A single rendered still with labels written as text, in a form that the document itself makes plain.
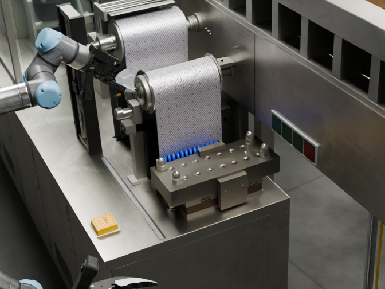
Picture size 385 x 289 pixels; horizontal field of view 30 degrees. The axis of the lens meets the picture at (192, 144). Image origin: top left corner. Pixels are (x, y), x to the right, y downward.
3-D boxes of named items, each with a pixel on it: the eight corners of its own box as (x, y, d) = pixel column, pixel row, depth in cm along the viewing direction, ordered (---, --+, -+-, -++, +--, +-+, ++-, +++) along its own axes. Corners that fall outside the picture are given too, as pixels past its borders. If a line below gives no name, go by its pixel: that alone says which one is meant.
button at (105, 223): (90, 224, 232) (89, 218, 231) (110, 218, 235) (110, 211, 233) (98, 236, 227) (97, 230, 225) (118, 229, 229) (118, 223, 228)
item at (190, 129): (160, 167, 242) (156, 119, 233) (221, 148, 251) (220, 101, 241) (160, 167, 242) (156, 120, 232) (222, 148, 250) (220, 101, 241)
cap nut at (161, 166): (154, 168, 235) (153, 156, 232) (164, 164, 236) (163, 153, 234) (158, 173, 232) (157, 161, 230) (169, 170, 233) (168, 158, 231)
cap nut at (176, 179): (169, 181, 228) (168, 170, 225) (179, 178, 229) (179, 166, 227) (174, 187, 225) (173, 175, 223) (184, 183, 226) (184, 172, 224)
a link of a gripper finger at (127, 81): (146, 82, 229) (123, 70, 224) (136, 98, 230) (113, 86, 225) (142, 79, 232) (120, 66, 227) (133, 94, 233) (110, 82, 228)
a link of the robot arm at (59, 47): (30, 44, 214) (44, 20, 213) (60, 59, 221) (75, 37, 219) (35, 55, 209) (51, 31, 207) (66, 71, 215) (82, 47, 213)
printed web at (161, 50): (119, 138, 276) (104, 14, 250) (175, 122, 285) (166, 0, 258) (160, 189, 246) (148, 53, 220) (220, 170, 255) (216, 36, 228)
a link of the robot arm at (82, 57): (69, 68, 215) (61, 58, 221) (81, 74, 218) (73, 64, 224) (82, 47, 214) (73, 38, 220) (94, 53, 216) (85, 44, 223)
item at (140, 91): (141, 109, 234) (133, 90, 237) (147, 108, 235) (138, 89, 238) (145, 96, 228) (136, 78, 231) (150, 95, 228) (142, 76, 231)
